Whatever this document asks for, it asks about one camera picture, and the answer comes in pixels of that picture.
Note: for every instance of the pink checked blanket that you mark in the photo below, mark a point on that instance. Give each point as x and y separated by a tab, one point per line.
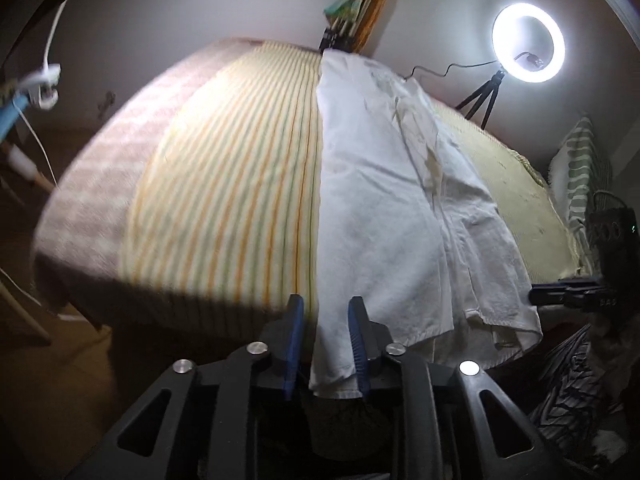
79	233

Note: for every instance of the white garment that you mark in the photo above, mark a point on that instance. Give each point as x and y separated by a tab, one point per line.
407	224

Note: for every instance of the yellow striped bed sheet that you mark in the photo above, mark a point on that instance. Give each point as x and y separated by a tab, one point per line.
224	222

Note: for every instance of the striped dark cloth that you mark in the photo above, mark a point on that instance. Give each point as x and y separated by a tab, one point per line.
581	394

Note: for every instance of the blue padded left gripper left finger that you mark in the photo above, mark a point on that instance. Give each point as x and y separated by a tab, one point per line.
284	338

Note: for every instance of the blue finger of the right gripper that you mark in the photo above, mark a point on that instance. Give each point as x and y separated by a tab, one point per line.
555	293

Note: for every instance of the folded silver tripod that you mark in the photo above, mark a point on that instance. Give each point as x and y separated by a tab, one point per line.
345	30

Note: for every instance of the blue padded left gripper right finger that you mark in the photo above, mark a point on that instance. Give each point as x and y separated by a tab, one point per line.
369	341

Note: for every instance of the small black tripod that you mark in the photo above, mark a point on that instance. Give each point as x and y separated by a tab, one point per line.
486	93

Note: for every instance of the green white wavy pillow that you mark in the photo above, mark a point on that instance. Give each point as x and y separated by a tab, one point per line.
578	170

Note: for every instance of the white ring light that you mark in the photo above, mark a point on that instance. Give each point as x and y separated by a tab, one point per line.
528	43

